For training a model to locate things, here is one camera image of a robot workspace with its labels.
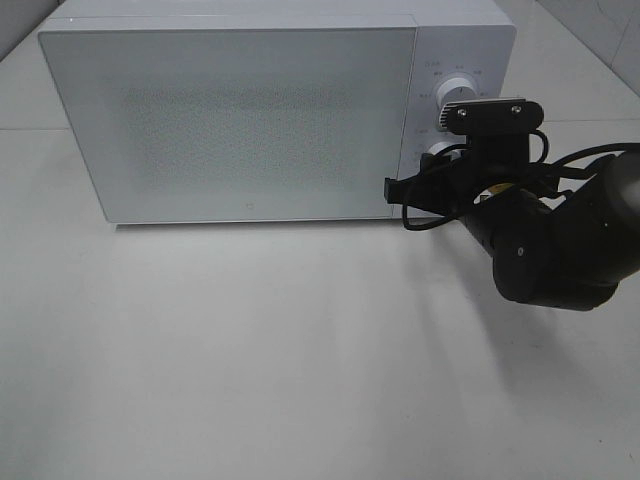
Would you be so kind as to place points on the white microwave oven body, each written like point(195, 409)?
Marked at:
point(473, 38)

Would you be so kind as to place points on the white microwave door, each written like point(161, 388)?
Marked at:
point(216, 126)

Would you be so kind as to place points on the upper white power knob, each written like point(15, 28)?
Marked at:
point(455, 88)

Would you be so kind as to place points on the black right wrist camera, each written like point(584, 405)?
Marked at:
point(405, 192)

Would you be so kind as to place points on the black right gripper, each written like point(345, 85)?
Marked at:
point(485, 160)

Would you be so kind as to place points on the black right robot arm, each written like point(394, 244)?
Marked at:
point(562, 233)

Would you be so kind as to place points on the white timer knob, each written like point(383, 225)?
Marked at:
point(440, 149)

